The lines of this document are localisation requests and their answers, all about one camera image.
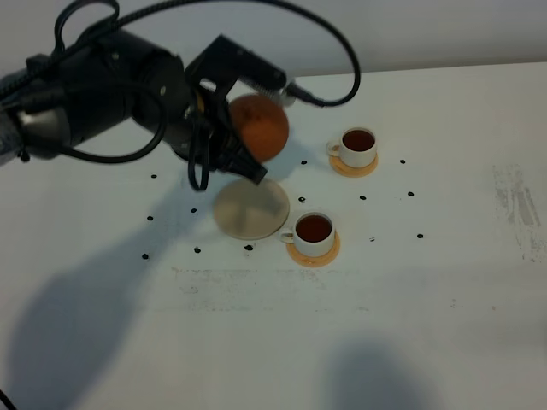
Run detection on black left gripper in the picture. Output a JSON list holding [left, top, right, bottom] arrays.
[[173, 80, 268, 185]]

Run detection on brown clay teapot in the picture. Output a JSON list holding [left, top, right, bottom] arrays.
[[229, 94, 290, 163]]

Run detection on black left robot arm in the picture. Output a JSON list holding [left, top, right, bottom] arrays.
[[1, 30, 286, 191]]

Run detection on beige round teapot coaster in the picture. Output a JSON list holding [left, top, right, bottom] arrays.
[[213, 179, 290, 241]]

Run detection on far orange cup coaster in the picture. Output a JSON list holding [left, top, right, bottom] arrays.
[[329, 155, 379, 178]]

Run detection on orange cup coaster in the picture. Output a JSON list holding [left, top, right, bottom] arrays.
[[329, 155, 379, 178], [285, 232, 341, 268]]

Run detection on near white teacup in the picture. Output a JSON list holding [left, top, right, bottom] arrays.
[[279, 212, 336, 258]]

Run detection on white teacup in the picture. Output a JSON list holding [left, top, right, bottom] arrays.
[[279, 212, 336, 258], [326, 128, 377, 168]]

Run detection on far white teacup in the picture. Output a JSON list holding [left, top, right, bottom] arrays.
[[326, 128, 377, 168]]

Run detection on near orange cup coaster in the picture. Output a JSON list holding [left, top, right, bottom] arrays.
[[285, 232, 341, 268]]

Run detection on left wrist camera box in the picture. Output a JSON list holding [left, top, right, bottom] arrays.
[[185, 35, 294, 106]]

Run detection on black braided camera cable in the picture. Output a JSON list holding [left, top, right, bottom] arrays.
[[50, 0, 362, 192]]

